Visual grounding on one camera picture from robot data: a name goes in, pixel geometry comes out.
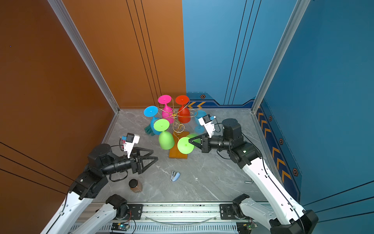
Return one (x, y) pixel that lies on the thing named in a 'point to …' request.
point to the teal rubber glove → (148, 129)
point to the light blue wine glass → (199, 128)
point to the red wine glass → (184, 114)
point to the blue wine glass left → (151, 111)
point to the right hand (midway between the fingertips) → (189, 141)
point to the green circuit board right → (245, 227)
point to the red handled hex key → (248, 182)
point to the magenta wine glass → (167, 112)
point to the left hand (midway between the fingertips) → (155, 155)
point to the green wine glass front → (166, 139)
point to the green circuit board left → (120, 226)
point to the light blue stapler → (175, 176)
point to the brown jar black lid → (134, 186)
